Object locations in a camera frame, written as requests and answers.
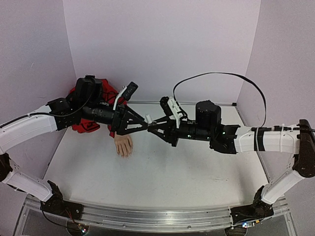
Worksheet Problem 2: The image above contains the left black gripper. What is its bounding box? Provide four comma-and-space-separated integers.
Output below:
82, 100, 150, 136

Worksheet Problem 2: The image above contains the white nail polish cap brush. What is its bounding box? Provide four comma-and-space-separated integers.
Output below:
145, 114, 153, 124

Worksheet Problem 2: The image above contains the nail polish glass bottle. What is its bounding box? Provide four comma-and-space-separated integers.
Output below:
147, 123, 156, 129

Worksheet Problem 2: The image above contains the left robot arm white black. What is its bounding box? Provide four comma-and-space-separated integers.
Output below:
0, 75, 148, 220

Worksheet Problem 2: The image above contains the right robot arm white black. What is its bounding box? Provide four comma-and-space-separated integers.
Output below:
146, 97, 315, 228

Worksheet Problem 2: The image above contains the mannequin hand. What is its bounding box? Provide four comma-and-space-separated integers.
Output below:
114, 134, 133, 159

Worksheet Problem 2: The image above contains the red cloth jacket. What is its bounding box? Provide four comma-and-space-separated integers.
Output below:
66, 75, 126, 138

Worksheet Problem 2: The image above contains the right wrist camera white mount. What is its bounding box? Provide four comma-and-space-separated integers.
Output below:
160, 96, 188, 129

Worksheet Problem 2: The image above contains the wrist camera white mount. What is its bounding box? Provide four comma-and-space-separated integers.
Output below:
113, 82, 138, 110
160, 96, 188, 129

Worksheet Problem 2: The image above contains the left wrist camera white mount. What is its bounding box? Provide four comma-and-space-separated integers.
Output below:
113, 82, 138, 110

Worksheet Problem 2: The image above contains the aluminium front rail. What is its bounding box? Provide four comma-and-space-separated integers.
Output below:
26, 196, 290, 233

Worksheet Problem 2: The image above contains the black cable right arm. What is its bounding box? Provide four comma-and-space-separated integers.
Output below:
173, 72, 315, 133

